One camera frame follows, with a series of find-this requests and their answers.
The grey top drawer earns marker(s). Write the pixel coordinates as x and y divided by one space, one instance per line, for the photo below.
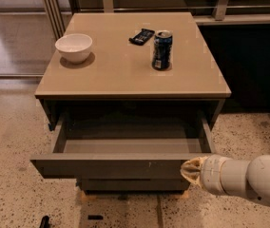
125 147

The white ceramic bowl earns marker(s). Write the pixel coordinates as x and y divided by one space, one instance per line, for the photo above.
75 48

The grey drawer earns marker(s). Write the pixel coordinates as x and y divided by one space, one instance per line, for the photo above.
125 147
133 185

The lower grey drawer front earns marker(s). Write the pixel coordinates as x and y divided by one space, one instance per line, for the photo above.
133 185

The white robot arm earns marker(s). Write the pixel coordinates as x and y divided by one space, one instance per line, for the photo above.
222 176

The black object at floor edge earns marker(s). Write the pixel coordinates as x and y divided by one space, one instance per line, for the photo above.
44 222

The grey drawer cabinet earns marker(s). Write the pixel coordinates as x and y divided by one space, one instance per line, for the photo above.
117 79

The blue soda can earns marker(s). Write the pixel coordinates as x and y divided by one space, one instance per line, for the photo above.
162 49

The beige padded gripper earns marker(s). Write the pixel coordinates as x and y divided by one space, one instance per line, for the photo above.
211 172

